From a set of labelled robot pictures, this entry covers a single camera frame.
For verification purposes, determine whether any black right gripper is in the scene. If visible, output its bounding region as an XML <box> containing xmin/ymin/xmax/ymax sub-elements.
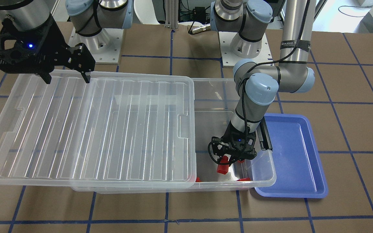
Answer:
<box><xmin>0</xmin><ymin>15</ymin><xmax>95</xmax><ymax>84</ymax></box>

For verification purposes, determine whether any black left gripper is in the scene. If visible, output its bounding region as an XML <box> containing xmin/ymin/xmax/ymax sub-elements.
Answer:
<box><xmin>211</xmin><ymin>125</ymin><xmax>257</xmax><ymax>166</ymax></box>

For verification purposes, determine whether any clear plastic box lid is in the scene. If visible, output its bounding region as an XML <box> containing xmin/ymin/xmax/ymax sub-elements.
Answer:
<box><xmin>0</xmin><ymin>70</ymin><xmax>197</xmax><ymax>192</ymax></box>

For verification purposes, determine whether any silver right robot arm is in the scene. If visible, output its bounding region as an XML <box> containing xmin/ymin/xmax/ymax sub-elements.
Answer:
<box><xmin>0</xmin><ymin>0</ymin><xmax>134</xmax><ymax>84</ymax></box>

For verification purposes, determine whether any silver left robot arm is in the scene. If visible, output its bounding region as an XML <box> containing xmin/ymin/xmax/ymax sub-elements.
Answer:
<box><xmin>208</xmin><ymin>0</ymin><xmax>316</xmax><ymax>166</ymax></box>

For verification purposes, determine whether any clear plastic storage box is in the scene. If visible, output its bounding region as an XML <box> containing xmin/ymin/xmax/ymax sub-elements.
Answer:
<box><xmin>70</xmin><ymin>73</ymin><xmax>276</xmax><ymax>194</ymax></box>

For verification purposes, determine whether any blue plastic tray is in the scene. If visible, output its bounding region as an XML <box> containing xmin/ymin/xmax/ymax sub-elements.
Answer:
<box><xmin>255</xmin><ymin>113</ymin><xmax>328</xmax><ymax>199</ymax></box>

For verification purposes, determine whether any black box latch handle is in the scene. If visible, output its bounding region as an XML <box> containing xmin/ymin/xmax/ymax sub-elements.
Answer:
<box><xmin>257</xmin><ymin>118</ymin><xmax>273</xmax><ymax>151</ymax></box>

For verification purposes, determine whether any aluminium frame post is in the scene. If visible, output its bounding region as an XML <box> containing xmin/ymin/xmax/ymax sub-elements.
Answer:
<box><xmin>164</xmin><ymin>0</ymin><xmax>179</xmax><ymax>30</ymax></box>

